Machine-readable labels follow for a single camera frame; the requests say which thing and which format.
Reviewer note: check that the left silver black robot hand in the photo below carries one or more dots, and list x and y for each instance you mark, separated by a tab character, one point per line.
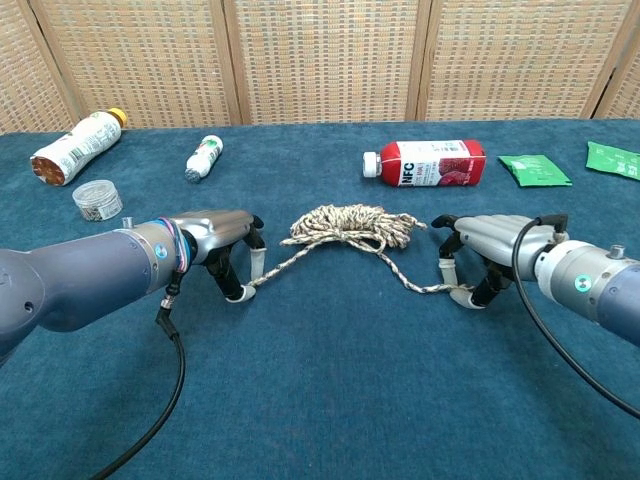
220	227

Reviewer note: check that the blue carpet table cover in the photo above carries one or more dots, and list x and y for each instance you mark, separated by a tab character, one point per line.
320	375

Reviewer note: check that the woven bamboo screen panel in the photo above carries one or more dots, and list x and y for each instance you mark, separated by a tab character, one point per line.
627	95
325	60
140	60
520	60
25	75

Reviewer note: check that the clear round plastic jar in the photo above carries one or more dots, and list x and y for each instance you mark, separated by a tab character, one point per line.
97	200

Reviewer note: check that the green foil sachet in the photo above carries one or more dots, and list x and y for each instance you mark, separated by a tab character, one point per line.
615	160
535	170

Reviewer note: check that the large white bottle yellow cap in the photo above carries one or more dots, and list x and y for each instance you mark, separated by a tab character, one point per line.
80	147

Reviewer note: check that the red juice bottle white cap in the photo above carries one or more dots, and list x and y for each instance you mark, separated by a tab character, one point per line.
430	162

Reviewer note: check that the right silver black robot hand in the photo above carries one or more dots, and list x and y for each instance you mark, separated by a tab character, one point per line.
500	237

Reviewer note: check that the small white bottle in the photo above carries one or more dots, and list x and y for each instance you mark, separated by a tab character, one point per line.
205	157

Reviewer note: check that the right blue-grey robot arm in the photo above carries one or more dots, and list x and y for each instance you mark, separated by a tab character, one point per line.
600	290

